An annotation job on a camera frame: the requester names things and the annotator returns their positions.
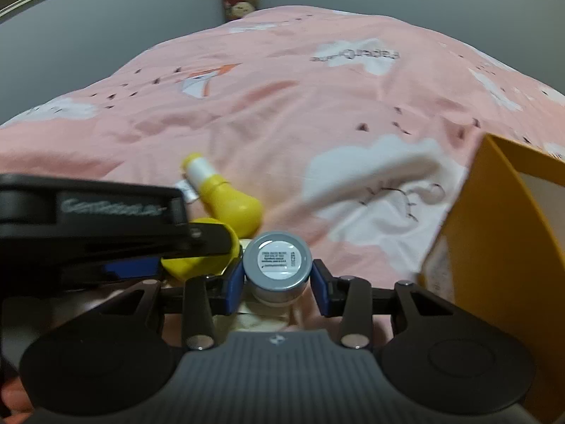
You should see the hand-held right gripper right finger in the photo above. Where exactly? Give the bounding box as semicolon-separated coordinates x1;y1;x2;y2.
310;259;446;349

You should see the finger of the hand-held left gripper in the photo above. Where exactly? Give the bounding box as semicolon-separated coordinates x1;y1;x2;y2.
101;218;238;282

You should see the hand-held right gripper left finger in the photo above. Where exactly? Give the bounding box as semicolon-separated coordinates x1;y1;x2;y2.
103;264;246;349

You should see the yellow round container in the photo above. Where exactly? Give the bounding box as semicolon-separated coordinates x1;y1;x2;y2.
160;218;243;281

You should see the grey round jar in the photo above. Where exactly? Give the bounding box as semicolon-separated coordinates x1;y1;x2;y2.
242;231;313;306

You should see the yellow cardboard box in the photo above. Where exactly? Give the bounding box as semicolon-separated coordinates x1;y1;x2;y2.
417;132;565;424

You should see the cream-coloured container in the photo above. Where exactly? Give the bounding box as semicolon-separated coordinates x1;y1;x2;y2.
214;296;305;332

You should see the yellow squeeze bottle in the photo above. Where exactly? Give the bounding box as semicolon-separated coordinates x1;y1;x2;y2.
180;153;263;237

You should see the pink printed blanket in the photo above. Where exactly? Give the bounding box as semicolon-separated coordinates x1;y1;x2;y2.
0;5;565;424

